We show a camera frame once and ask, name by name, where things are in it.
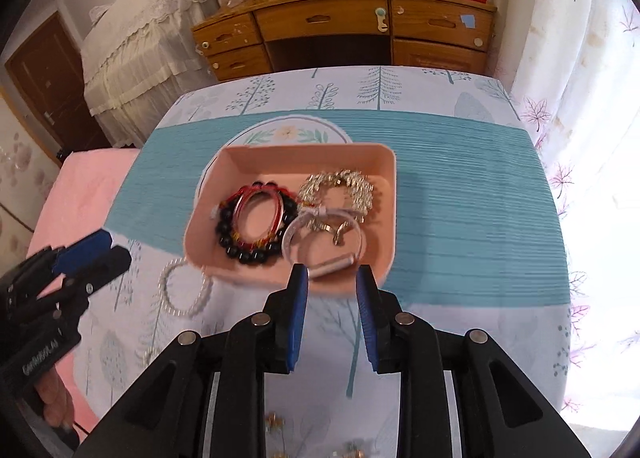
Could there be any clear plastic bangle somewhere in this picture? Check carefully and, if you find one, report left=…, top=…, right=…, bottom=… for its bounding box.
left=281, top=208, right=366, bottom=270

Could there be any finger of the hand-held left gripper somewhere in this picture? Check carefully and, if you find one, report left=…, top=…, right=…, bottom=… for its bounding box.
left=50, top=247, right=132, bottom=304
left=20, top=231, right=113, bottom=279

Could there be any person's left hand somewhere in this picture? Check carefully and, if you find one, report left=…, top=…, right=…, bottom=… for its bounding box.
left=36, top=370, right=77, bottom=433

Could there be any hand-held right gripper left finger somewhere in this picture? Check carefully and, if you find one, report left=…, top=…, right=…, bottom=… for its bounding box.
left=75, top=263, right=309, bottom=458

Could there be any white pearl bracelet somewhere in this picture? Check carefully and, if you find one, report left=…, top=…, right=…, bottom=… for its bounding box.
left=158, top=258, right=214, bottom=317

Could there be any red string bracelet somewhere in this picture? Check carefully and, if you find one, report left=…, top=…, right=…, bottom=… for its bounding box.
left=233, top=185, right=296, bottom=252

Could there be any silver charm pendant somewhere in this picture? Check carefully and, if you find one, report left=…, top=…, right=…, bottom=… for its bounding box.
left=305, top=217, right=352, bottom=247

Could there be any white leaf print curtain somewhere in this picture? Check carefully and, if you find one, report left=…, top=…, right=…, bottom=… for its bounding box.
left=480, top=0, right=640, bottom=439

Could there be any lace covered cabinet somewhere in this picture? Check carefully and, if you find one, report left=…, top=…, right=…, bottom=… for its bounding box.
left=80, top=0, right=217, bottom=149

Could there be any pink plastic tray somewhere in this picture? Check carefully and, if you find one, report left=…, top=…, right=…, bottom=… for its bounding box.
left=184, top=142, right=398, bottom=295

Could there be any brown wooden door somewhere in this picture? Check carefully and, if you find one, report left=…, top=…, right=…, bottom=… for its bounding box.
left=5, top=11, right=109, bottom=165

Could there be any black bead bracelet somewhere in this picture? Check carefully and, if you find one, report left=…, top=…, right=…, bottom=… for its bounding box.
left=216, top=179, right=301, bottom=266

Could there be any gold chain bracelet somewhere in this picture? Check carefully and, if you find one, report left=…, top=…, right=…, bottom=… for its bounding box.
left=298, top=168, right=377, bottom=214

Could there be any pink blanket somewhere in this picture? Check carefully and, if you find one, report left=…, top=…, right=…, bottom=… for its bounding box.
left=27, top=148, right=146, bottom=439

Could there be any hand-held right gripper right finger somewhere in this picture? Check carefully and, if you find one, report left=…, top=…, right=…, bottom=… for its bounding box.
left=355, top=265, right=591, bottom=458

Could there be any silver metal tube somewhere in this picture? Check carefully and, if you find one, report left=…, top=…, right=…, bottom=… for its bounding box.
left=306, top=252, right=359, bottom=280

